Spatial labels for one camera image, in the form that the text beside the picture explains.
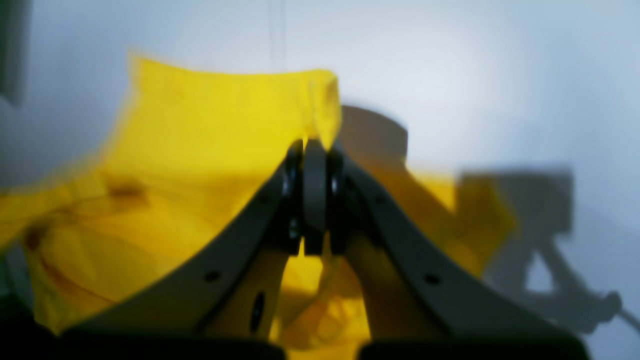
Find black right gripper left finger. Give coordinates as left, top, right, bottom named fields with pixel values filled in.
left=57, top=139, right=327, bottom=360

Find yellow T-shirt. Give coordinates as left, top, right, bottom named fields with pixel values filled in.
left=1, top=57, right=515, bottom=360

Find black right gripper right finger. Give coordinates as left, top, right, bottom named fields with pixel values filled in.
left=326, top=149, right=589, bottom=360

